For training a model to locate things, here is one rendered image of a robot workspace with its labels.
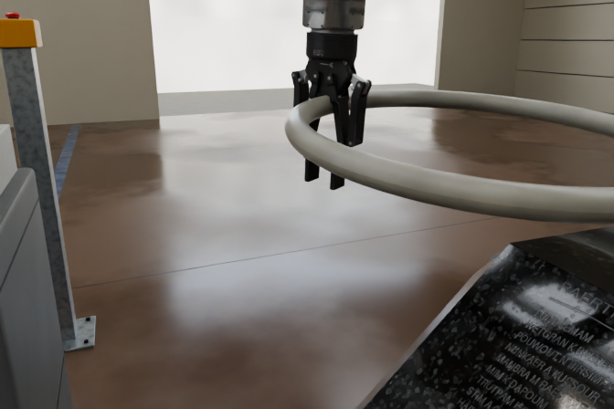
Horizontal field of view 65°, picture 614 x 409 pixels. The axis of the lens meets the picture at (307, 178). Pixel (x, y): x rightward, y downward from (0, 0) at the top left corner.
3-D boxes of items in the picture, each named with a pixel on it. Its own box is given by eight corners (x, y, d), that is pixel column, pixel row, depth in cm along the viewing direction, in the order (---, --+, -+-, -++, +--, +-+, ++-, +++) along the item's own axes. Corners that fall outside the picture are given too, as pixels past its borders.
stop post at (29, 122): (96, 317, 185) (54, 18, 155) (94, 347, 167) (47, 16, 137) (37, 328, 178) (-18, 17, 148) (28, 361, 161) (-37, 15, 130)
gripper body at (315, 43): (293, 29, 70) (291, 93, 73) (341, 33, 65) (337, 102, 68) (324, 28, 75) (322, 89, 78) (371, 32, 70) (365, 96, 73)
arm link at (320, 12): (343, -13, 62) (340, 36, 64) (379, -9, 69) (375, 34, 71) (289, -14, 67) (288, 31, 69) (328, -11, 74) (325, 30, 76)
